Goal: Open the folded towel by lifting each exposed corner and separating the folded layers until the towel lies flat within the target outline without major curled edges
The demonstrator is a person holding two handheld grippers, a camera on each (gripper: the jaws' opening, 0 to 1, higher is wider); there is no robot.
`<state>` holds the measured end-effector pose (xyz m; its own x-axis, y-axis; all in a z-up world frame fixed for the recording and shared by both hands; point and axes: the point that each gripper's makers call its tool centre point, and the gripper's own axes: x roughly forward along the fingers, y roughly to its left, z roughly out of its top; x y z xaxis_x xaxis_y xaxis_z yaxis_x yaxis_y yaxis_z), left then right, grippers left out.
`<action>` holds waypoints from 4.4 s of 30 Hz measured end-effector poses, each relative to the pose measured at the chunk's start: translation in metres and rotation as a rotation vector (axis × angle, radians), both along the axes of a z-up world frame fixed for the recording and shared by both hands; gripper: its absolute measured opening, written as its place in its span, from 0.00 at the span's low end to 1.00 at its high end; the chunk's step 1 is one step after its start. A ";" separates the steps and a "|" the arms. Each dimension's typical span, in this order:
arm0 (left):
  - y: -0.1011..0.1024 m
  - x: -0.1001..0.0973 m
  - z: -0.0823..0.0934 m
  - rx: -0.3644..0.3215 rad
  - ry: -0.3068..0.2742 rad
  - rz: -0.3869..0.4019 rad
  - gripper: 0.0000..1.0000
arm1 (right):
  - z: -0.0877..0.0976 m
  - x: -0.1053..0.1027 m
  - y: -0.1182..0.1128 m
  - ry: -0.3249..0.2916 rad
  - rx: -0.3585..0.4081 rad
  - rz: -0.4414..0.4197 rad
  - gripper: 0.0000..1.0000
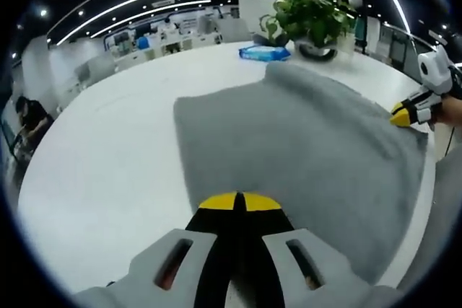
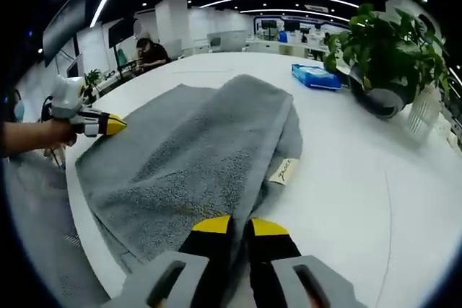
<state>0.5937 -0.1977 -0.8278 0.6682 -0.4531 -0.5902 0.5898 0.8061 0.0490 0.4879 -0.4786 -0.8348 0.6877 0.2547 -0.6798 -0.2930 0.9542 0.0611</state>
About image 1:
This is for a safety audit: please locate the blue wipes packet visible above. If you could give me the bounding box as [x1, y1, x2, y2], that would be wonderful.
[238, 44, 292, 63]

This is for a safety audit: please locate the black cable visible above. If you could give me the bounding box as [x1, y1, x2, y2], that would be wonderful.
[445, 123, 456, 156]

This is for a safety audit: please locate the clear glass vase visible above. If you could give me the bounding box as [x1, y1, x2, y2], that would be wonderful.
[337, 30, 358, 55]

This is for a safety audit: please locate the person's right hand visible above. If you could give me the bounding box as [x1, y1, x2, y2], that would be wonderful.
[432, 97, 462, 127]

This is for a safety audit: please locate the person's grey clothing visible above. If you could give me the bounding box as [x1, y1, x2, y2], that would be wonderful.
[431, 156, 462, 280]

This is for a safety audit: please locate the green leafy plant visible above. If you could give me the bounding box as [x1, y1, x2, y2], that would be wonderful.
[259, 0, 358, 48]

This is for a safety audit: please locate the grey towel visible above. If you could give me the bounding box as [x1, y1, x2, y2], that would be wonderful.
[173, 61, 430, 286]

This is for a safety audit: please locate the black bowl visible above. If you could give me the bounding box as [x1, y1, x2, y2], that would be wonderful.
[294, 40, 340, 62]

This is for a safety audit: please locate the black curved dish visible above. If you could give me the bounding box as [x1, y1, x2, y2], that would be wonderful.
[252, 32, 289, 46]

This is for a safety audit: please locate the white counter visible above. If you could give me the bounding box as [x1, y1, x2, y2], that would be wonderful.
[158, 32, 225, 57]

